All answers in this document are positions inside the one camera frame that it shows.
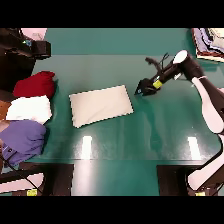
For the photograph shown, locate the white T-shirt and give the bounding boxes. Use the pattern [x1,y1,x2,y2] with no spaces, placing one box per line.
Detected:
[68,84,135,130]

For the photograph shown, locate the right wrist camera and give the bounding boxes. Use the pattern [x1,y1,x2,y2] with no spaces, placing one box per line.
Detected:
[144,52,171,73]

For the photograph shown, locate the heap of clothes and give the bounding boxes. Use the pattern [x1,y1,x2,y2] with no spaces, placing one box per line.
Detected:
[191,28,224,64]

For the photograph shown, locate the white garment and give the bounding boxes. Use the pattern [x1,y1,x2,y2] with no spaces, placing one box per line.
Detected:
[5,95,53,126]

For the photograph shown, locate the purple garment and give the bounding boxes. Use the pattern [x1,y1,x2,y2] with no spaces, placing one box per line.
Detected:
[0,119,48,167]

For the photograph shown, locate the red garment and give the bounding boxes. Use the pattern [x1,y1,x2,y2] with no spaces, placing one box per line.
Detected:
[12,70,57,100]

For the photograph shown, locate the black cable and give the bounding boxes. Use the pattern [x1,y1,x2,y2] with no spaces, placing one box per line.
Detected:
[0,153,45,196]

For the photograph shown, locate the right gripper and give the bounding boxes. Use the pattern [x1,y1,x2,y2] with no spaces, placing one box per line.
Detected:
[134,76,163,98]

